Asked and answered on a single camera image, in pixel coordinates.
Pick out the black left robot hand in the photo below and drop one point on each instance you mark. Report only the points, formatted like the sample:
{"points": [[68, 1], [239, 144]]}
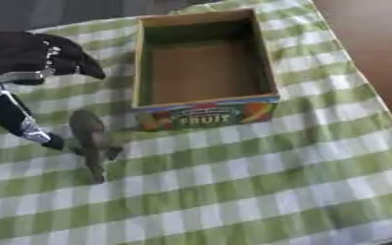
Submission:
{"points": [[15, 54]]}

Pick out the open cardboard box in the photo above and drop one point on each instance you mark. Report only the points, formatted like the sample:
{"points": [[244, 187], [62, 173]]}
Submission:
{"points": [[205, 73]]}

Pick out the grey toy shark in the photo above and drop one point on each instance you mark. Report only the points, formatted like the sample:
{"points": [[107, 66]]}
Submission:
{"points": [[90, 137]]}

